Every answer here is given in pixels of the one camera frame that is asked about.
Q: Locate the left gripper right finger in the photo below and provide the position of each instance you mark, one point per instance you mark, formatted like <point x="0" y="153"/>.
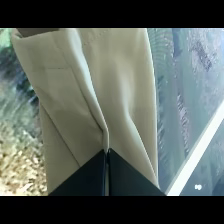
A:
<point x="128" y="180"/>

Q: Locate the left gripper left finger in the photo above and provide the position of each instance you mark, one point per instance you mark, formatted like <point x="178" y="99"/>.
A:
<point x="88" y="180"/>

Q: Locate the brown pants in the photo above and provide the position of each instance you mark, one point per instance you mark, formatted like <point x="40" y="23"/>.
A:
<point x="110" y="83"/>

